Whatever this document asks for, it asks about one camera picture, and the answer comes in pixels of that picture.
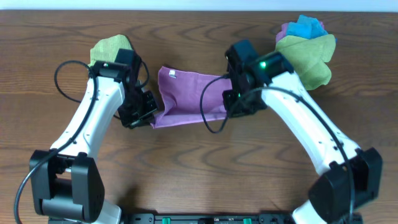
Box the purple microfiber cloth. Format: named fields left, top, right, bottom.
left=151, top=67, right=232, bottom=129

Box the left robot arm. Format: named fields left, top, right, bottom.
left=29, top=49, right=158, bottom=223

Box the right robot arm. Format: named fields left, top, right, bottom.
left=223, top=40, right=383, bottom=223

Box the olive green cloth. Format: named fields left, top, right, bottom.
left=275, top=34, right=336, bottom=90

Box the folded light green cloth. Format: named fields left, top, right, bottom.
left=89, top=34, right=133, bottom=66

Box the blue cloth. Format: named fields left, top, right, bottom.
left=286, top=15, right=328, bottom=39

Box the left black cable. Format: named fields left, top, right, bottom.
left=13, top=60, right=150, bottom=224

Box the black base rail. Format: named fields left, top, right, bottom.
left=48, top=212, right=363, bottom=224

